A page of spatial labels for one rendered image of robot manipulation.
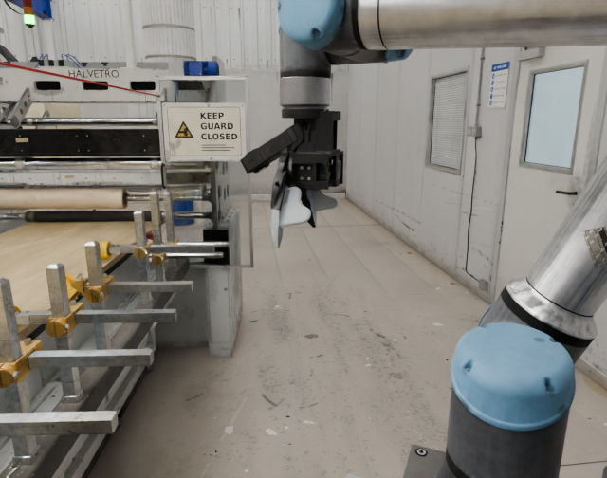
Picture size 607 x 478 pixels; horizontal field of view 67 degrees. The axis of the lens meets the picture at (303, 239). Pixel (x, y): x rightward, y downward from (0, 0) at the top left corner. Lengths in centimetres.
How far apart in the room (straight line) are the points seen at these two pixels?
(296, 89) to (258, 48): 852
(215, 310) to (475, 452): 261
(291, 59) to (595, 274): 47
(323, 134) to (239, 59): 847
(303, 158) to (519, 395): 41
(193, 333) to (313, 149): 267
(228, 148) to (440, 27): 235
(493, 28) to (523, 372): 32
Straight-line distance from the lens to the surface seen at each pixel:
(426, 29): 50
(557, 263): 62
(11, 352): 126
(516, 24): 48
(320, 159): 67
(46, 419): 104
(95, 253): 165
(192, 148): 281
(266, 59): 916
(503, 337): 56
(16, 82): 349
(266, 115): 908
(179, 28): 697
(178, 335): 331
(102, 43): 951
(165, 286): 166
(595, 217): 60
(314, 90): 69
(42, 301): 184
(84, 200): 307
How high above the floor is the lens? 150
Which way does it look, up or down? 14 degrees down
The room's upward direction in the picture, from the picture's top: straight up
